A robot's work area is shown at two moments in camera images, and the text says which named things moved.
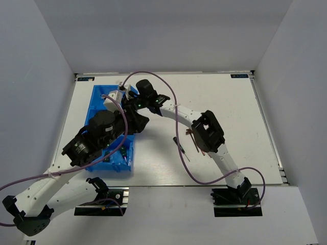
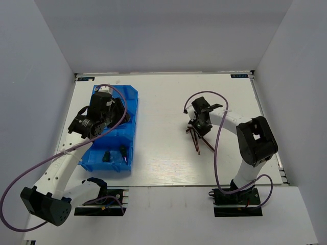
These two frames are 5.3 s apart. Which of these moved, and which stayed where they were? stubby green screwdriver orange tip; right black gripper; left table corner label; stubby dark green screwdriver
Moved: right black gripper
Stayed: left table corner label; stubby green screwdriver orange tip; stubby dark green screwdriver
